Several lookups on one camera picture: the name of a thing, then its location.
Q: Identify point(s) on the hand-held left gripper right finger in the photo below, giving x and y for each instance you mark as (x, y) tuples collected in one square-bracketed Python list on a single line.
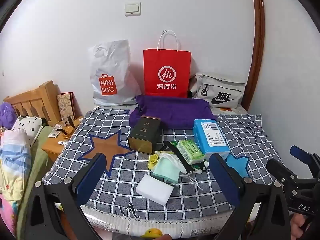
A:
[(225, 180)]

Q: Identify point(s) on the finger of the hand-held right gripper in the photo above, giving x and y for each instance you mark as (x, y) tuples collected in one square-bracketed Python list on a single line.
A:
[(303, 155), (281, 172)]

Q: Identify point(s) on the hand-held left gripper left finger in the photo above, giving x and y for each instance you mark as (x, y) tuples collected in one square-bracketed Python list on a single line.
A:
[(87, 180)]

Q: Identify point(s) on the green tissue pack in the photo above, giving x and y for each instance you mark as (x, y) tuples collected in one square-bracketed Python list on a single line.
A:
[(190, 152)]

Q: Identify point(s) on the white glove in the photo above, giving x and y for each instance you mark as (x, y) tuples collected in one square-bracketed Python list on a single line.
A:
[(172, 161)]

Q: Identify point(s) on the mint green cloth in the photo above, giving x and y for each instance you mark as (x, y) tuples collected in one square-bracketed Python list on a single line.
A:
[(165, 172)]

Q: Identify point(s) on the fruit print packet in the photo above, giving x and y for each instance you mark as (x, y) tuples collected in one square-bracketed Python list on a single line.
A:
[(153, 160)]

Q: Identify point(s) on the person's right hand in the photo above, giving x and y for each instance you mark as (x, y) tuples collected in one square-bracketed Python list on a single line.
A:
[(297, 226)]

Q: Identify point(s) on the small green white packet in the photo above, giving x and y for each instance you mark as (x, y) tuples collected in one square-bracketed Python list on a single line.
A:
[(202, 167)]

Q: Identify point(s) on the grey checkered tablecloth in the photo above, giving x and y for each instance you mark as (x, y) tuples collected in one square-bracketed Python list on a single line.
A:
[(205, 200)]

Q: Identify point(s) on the blue tissue pack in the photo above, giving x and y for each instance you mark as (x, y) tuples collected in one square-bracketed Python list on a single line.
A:
[(211, 137)]

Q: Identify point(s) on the wooden nightstand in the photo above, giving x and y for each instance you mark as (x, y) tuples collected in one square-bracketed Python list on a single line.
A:
[(53, 150)]

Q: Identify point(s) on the amber round dish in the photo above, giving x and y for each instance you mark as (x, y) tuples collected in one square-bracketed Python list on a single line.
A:
[(66, 133)]

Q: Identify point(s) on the green bed sheet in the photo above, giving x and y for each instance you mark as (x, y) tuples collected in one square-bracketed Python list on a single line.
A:
[(36, 165)]

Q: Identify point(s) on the small white sachet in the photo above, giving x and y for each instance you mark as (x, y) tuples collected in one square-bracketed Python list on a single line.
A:
[(52, 135)]

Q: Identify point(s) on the white sponge block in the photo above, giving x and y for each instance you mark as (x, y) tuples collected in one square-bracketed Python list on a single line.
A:
[(154, 188)]

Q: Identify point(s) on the dark green tin box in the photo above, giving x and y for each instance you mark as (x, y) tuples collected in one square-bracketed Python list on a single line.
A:
[(143, 135)]

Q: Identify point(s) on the pastel printed quilt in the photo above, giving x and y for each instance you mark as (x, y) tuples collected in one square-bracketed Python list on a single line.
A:
[(13, 162)]

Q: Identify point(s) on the patterned hardcover book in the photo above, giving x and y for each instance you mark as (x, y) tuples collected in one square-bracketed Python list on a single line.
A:
[(65, 106)]

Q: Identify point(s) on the white polka dot pillow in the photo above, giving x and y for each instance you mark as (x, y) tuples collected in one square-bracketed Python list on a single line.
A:
[(27, 128)]

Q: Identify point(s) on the white lace tablecloth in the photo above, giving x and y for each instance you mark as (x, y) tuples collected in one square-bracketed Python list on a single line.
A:
[(160, 226)]

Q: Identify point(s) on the yellow toy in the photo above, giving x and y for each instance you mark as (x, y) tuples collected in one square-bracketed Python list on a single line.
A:
[(151, 234)]

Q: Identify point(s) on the purple towel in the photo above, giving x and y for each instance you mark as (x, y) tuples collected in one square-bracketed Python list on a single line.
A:
[(175, 110)]

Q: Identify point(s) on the pink printed blanket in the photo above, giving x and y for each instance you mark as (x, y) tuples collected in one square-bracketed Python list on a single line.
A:
[(6, 215)]

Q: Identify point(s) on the light grey waist bag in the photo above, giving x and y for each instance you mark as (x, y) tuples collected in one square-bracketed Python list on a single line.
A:
[(220, 90)]

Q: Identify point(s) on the wooden headboard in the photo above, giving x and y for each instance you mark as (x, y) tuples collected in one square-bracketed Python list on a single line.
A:
[(37, 97)]

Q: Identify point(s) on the purple plush toy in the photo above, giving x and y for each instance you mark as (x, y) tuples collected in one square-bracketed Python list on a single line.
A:
[(7, 116)]

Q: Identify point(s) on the white plastic shopping bag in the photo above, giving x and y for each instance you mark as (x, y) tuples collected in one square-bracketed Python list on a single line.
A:
[(112, 67)]

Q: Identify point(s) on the red paper bag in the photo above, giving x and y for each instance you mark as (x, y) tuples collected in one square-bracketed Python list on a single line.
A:
[(166, 62)]

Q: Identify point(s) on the brown wooden door frame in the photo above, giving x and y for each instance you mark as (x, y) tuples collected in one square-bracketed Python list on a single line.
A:
[(258, 42)]

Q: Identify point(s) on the white wall light switch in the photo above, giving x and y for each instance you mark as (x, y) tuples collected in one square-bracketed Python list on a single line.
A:
[(132, 9)]

